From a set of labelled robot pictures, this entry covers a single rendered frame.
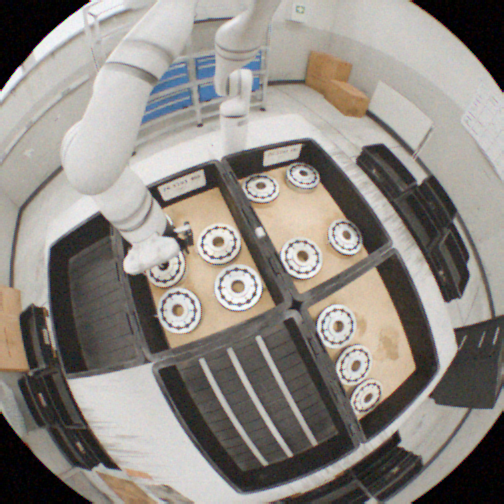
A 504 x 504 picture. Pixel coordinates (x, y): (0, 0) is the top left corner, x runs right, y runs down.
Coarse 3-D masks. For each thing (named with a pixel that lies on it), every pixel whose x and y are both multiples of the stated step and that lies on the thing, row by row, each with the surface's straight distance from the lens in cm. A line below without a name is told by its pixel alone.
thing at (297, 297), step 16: (272, 144) 59; (288, 144) 61; (224, 160) 53; (240, 192) 46; (368, 208) 54; (256, 224) 41; (272, 256) 39; (368, 256) 47; (288, 272) 38; (352, 272) 43; (288, 288) 38; (320, 288) 39
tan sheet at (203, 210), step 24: (216, 192) 59; (192, 216) 56; (216, 216) 54; (168, 264) 52; (192, 264) 50; (240, 264) 48; (192, 288) 48; (240, 288) 47; (264, 288) 47; (216, 312) 46; (240, 312) 46; (168, 336) 49; (192, 336) 47
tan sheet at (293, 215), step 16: (272, 176) 63; (288, 192) 60; (320, 192) 64; (256, 208) 55; (272, 208) 56; (288, 208) 57; (304, 208) 58; (320, 208) 60; (336, 208) 62; (272, 224) 53; (288, 224) 54; (304, 224) 55; (320, 224) 57; (272, 240) 51; (288, 240) 52; (320, 240) 54; (352, 256) 57; (320, 272) 51; (336, 272) 53; (304, 288) 49
